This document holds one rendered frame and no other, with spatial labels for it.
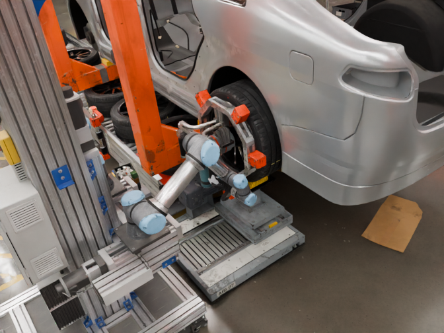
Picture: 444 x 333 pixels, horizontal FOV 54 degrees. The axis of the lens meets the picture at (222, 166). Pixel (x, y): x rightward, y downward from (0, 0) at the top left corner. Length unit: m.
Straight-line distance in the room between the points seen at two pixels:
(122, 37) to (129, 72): 0.22
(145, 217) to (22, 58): 0.84
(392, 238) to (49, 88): 2.50
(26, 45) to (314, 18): 1.27
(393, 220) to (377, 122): 1.55
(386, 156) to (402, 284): 1.15
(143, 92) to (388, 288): 2.02
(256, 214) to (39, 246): 1.58
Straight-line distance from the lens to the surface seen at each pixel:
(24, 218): 2.12
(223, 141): 2.57
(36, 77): 1.96
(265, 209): 3.23
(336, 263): 3.18
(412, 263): 3.28
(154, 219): 2.05
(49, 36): 4.67
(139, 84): 2.89
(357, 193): 2.39
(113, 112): 4.29
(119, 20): 2.75
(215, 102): 2.74
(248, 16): 2.50
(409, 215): 3.62
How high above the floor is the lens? 2.33
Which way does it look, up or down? 34 degrees down
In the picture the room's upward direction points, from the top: 7 degrees counter-clockwise
